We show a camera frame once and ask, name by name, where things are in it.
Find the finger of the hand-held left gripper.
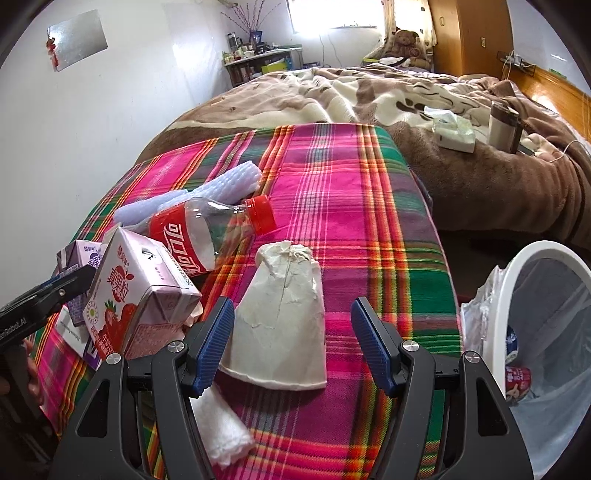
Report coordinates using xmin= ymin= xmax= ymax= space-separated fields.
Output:
xmin=28 ymin=264 xmax=96 ymax=320

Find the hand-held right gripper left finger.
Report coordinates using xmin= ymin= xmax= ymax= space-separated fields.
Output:
xmin=48 ymin=296 xmax=236 ymax=480

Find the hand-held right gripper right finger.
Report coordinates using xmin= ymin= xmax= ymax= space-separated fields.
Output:
xmin=350 ymin=296 xmax=536 ymax=480

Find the purple drink carton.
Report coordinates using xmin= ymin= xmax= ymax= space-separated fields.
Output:
xmin=56 ymin=240 xmax=109 ymax=315

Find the pink drink carton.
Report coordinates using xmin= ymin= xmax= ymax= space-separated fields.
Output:
xmin=82 ymin=227 xmax=204 ymax=361

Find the crushed white paper cup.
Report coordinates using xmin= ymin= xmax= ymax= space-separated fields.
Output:
xmin=218 ymin=240 xmax=328 ymax=392

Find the white trash bin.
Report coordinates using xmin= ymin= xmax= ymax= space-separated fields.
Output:
xmin=489 ymin=240 xmax=591 ymax=480

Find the person's left hand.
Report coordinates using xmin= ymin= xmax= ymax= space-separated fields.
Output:
xmin=23 ymin=339 xmax=47 ymax=409

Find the white crumpled tissue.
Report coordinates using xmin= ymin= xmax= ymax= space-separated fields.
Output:
xmin=189 ymin=383 xmax=257 ymax=469

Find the clear red-label soda bottle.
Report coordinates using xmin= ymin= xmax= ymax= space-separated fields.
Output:
xmin=148 ymin=195 xmax=278 ymax=278

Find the pink plaid blanket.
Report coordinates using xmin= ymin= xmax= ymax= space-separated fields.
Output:
xmin=28 ymin=124 xmax=462 ymax=480

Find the blue and white cup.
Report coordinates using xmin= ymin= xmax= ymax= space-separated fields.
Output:
xmin=505 ymin=325 xmax=522 ymax=365

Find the red paper cup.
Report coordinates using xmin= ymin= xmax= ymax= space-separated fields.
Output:
xmin=505 ymin=367 xmax=536 ymax=402

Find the brown patterned fleece blanket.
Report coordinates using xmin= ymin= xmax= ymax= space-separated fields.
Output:
xmin=139 ymin=67 xmax=591 ymax=245

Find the clear plastic bin liner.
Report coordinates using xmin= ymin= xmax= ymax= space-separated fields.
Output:
xmin=459 ymin=265 xmax=591 ymax=478

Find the white tissue box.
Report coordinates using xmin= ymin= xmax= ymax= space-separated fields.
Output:
xmin=431 ymin=106 xmax=476 ymax=153

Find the white and brown thermos mug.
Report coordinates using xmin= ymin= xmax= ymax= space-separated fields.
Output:
xmin=488 ymin=102 xmax=522 ymax=153

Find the cluster of bottles and jars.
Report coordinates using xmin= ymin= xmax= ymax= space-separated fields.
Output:
xmin=223 ymin=30 xmax=273 ymax=63

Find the white cluttered desk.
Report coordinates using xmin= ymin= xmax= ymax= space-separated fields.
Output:
xmin=222 ymin=44 xmax=305 ymax=86

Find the brown teddy bear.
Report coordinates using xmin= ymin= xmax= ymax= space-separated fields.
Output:
xmin=383 ymin=28 xmax=432 ymax=70

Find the wooden headboard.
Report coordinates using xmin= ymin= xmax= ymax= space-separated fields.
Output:
xmin=496 ymin=58 xmax=591 ymax=134

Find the white power strip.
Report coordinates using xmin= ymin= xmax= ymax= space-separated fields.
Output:
xmin=501 ymin=51 xmax=536 ymax=75

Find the patterned curtain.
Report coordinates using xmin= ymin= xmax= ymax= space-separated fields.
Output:
xmin=383 ymin=0 xmax=437 ymax=49

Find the wooden wardrobe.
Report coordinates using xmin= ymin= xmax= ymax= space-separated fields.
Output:
xmin=427 ymin=0 xmax=513 ymax=77

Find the vase with bare branches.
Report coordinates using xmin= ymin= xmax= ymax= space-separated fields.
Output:
xmin=222 ymin=4 xmax=278 ymax=47

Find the bright window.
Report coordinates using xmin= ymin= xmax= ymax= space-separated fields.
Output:
xmin=286 ymin=0 xmax=386 ymax=33

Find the silver wall sheet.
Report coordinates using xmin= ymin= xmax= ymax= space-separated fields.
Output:
xmin=46 ymin=10 xmax=109 ymax=72

